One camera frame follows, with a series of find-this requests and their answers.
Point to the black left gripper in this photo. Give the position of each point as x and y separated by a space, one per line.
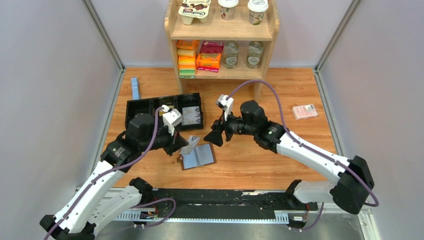
175 143

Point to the red snack box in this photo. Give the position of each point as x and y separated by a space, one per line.
211 47

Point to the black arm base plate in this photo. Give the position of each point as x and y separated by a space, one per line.
224 204

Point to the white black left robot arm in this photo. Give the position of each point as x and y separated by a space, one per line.
83 217

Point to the stack of colourful sponges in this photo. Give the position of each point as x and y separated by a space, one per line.
186 58

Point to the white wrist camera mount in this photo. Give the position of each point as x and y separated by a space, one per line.
171 118
225 102

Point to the paper coffee cup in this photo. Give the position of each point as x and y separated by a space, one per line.
227 9
257 10

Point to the right glass water bottle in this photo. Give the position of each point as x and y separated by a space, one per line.
255 51

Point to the blue plastic strip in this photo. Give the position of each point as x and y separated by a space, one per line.
135 88

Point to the glass water bottle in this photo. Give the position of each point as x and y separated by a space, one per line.
230 54
255 51

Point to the pink wrapped card pack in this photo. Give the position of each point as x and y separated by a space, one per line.
302 112

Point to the left glass water bottle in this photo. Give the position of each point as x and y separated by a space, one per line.
230 54

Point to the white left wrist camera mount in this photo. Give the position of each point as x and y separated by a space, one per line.
171 118

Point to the silver vip card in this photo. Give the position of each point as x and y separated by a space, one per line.
191 112
191 120
192 143

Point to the left paper coffee cup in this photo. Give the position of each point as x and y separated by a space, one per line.
227 9

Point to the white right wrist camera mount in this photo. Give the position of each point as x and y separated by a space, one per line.
225 102

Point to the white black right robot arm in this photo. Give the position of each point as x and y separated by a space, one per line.
349 181

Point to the aluminium frame rail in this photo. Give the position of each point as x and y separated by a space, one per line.
148 214

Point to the silver VIP card top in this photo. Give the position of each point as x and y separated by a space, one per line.
191 112

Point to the brown leather card holder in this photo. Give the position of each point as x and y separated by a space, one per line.
201 156

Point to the yogurt cup multipack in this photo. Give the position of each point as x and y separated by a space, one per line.
194 9

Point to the orange snack box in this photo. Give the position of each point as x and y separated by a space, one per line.
209 60

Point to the right paper coffee cup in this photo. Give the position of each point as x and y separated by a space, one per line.
257 10

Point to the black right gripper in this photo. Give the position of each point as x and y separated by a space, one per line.
214 137

